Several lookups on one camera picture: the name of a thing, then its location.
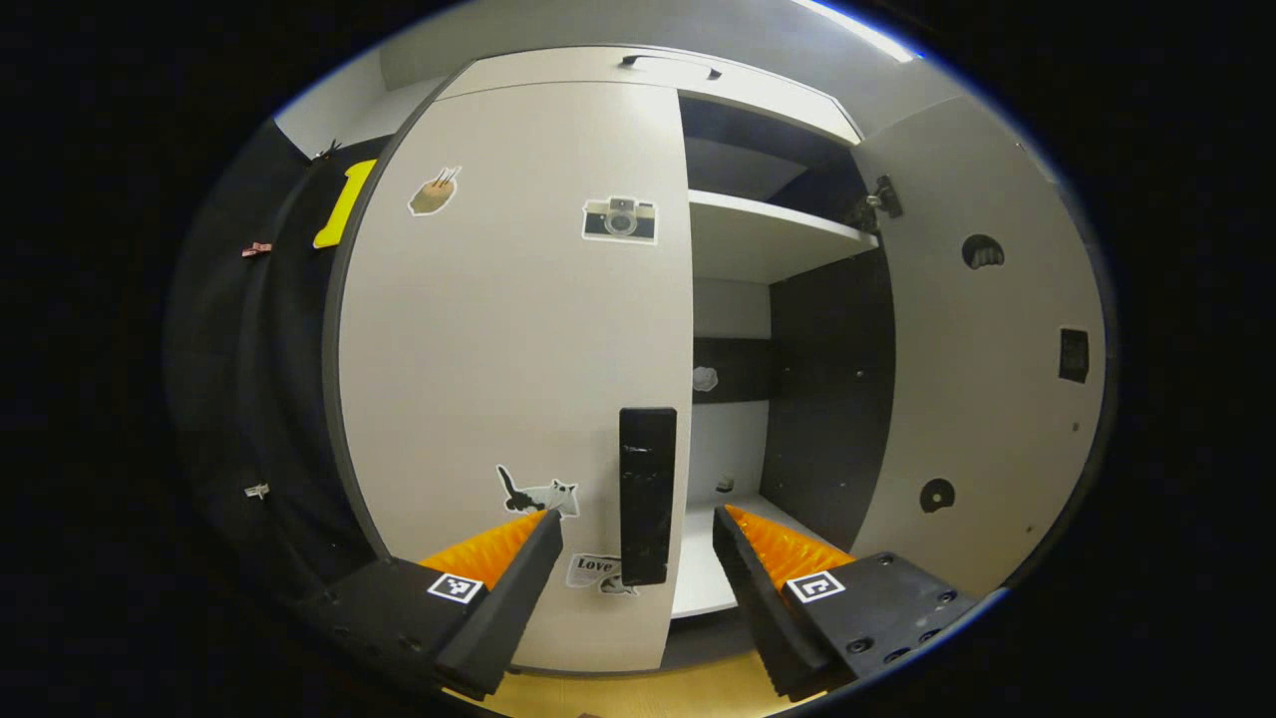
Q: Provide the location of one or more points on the beige double-door shoe cabinet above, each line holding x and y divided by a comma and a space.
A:
827, 399

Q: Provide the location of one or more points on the white cabinet shelf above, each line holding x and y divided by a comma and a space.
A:
758, 239
703, 558

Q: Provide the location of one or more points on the red cloth clip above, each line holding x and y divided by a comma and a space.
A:
256, 248

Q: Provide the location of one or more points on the black cloth clip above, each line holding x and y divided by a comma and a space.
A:
327, 152

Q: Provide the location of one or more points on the beige cabinet drawer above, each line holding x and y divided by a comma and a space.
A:
758, 92

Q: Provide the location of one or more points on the beige cabinet door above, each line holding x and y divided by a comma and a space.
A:
498, 349
987, 429

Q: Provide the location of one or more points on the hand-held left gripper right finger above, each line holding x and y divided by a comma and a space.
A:
758, 598

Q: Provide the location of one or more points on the black backdrop cloth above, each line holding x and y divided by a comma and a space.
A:
219, 399

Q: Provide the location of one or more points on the metal door hinge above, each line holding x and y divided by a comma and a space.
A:
875, 204

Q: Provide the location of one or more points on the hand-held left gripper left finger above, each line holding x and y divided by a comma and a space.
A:
508, 608

